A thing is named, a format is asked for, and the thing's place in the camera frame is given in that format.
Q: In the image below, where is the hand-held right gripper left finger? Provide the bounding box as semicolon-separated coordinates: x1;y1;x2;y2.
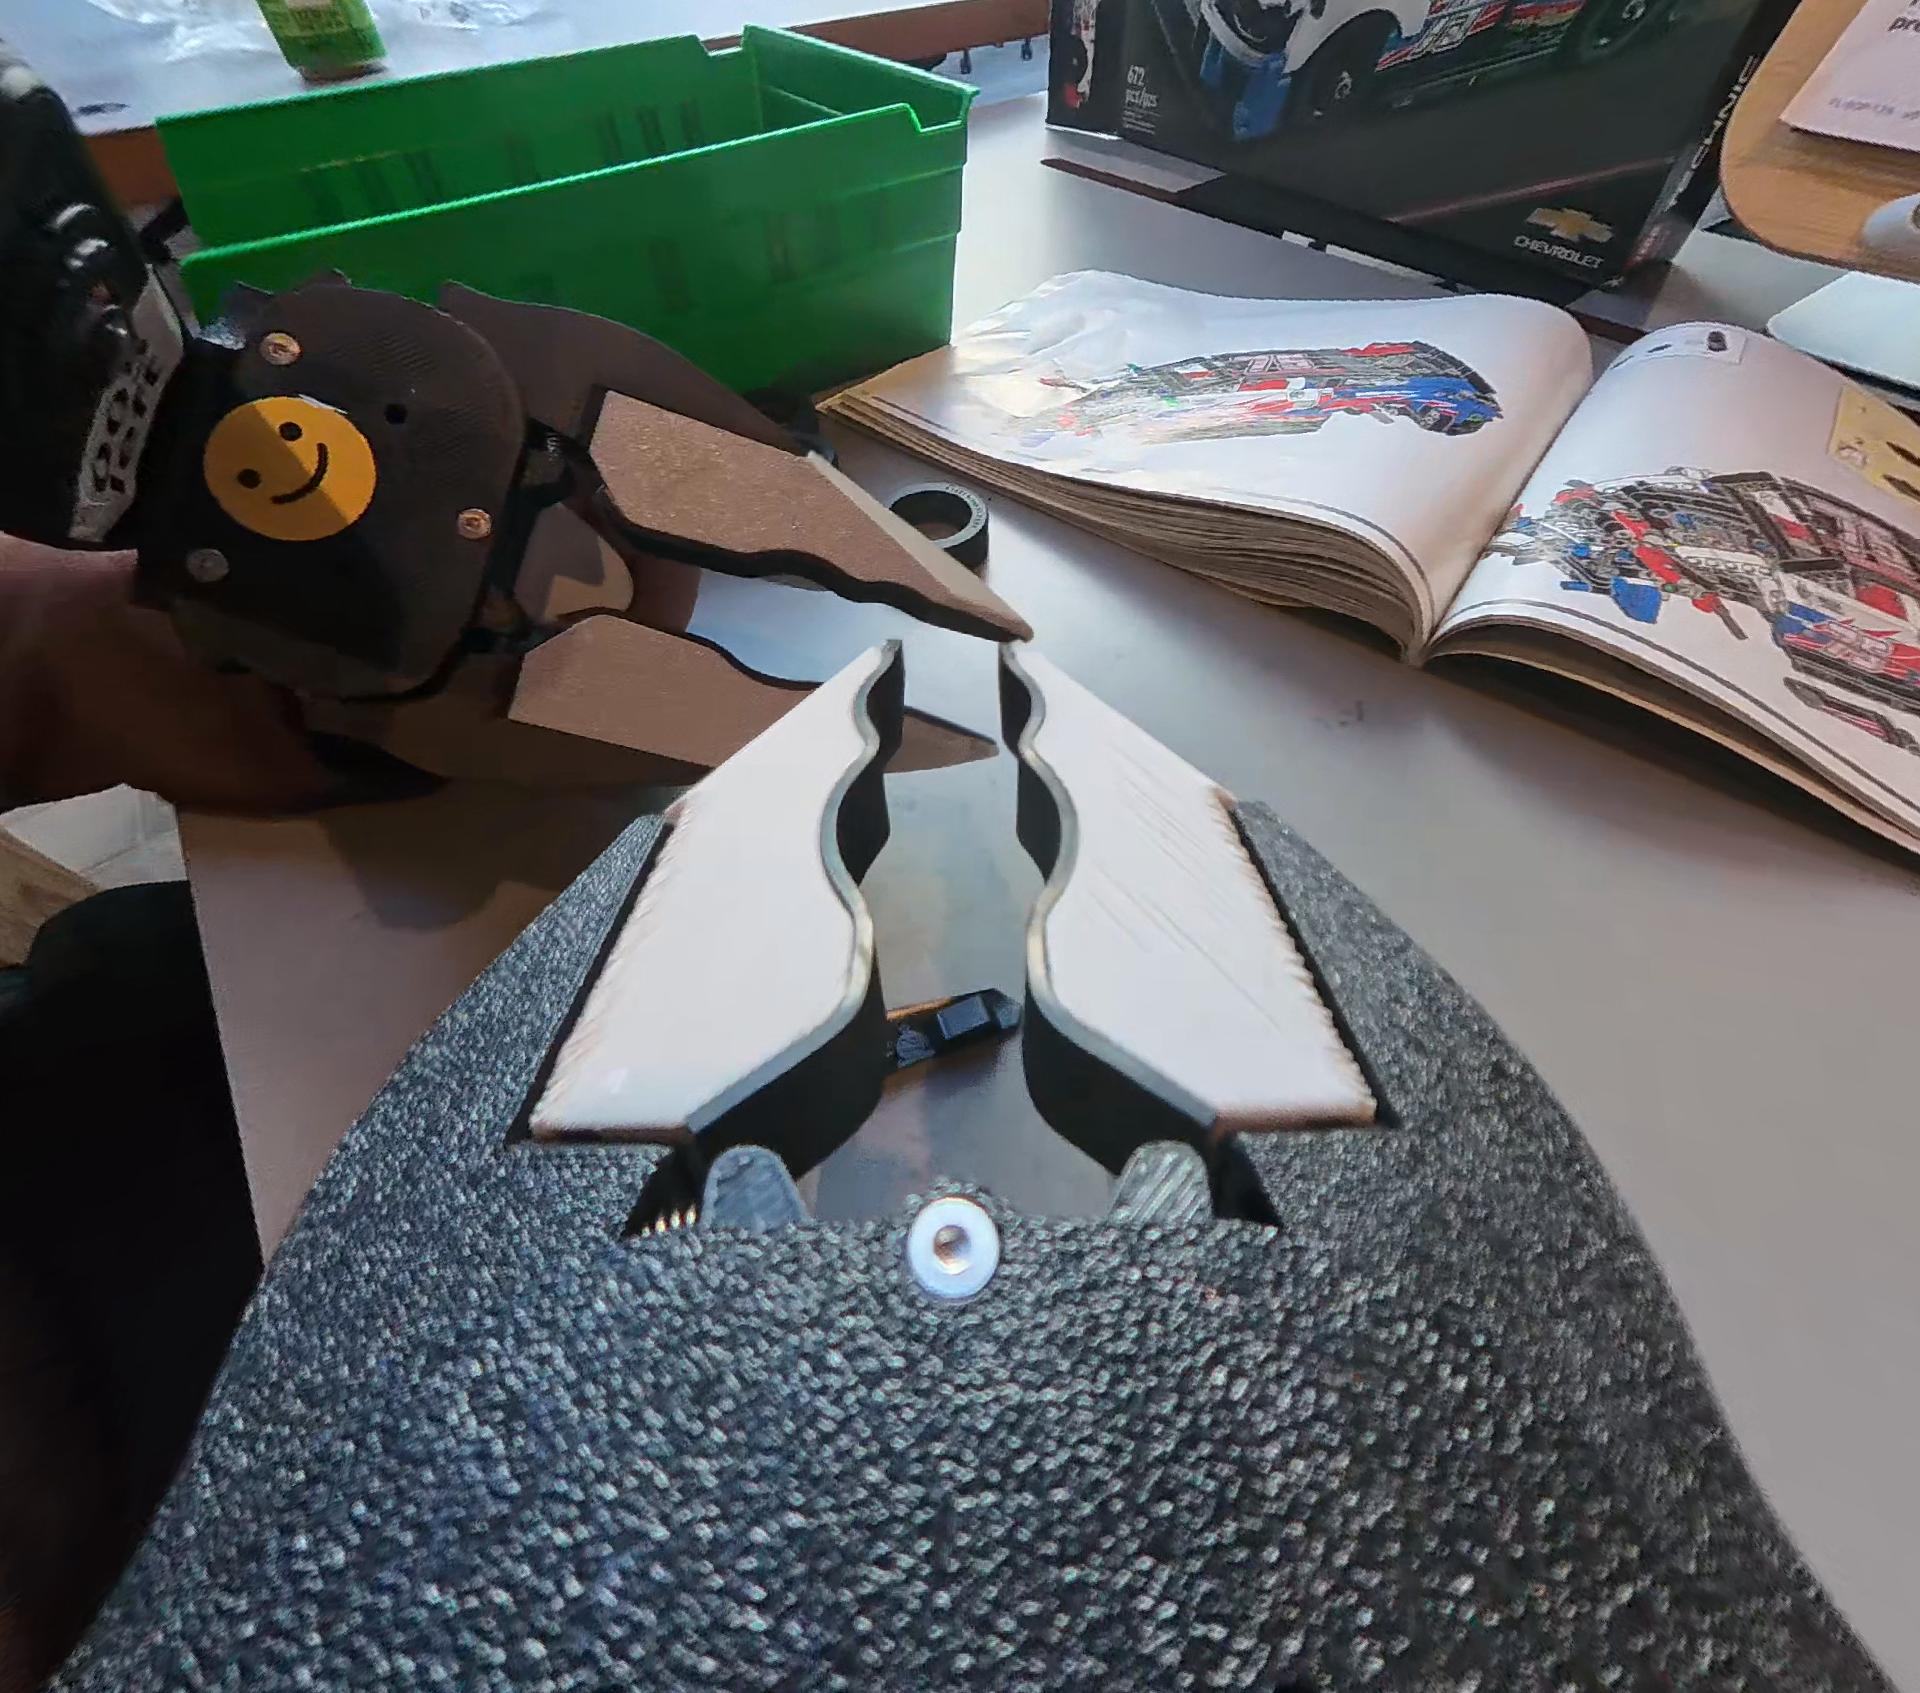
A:
532;639;912;1153

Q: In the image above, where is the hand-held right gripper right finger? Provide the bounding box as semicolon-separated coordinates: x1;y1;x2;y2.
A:
994;641;1382;1163

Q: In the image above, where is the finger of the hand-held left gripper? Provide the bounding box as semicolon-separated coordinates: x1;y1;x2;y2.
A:
437;281;1037;649
506;613;1002;812

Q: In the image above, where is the small black brick part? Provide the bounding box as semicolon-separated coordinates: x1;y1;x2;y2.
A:
881;989;1028;1068

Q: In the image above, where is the green parts bin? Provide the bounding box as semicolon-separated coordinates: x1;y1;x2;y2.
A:
154;22;979;397

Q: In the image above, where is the grey desk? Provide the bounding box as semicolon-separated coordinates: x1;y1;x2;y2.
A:
176;88;1920;1576

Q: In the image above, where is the person's left hand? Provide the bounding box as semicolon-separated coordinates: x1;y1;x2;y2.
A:
0;534;456;812

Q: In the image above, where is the black rubber tyre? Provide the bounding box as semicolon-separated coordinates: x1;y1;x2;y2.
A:
884;481;996;571

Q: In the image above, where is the open instruction booklet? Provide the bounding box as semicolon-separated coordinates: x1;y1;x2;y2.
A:
817;269;1920;859

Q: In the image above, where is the person's brown clothed body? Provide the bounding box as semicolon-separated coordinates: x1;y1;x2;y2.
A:
0;881;270;1693

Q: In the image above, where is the black race car set box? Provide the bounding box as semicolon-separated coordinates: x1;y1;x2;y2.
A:
1042;0;1920;307

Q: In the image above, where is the wooden document stand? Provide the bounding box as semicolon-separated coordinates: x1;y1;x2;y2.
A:
1717;0;1920;393

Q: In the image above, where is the white instruction paper sheet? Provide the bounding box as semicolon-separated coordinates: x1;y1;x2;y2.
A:
1780;0;1920;153

